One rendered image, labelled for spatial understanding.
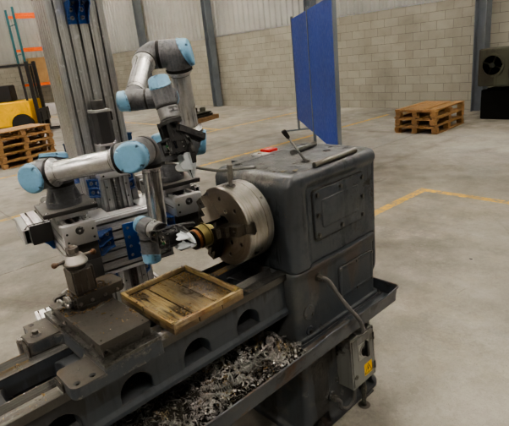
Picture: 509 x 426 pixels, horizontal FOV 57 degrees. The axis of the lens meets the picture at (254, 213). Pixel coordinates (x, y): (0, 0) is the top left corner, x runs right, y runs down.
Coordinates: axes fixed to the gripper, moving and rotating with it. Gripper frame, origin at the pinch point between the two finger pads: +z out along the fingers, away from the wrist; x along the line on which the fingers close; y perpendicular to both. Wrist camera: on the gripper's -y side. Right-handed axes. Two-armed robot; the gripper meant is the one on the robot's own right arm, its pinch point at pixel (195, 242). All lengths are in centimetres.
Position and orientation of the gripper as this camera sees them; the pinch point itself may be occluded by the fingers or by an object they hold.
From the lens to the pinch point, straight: 171.0
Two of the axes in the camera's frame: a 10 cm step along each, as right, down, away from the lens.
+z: 6.9, 1.9, -7.0
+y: -7.3, 2.7, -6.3
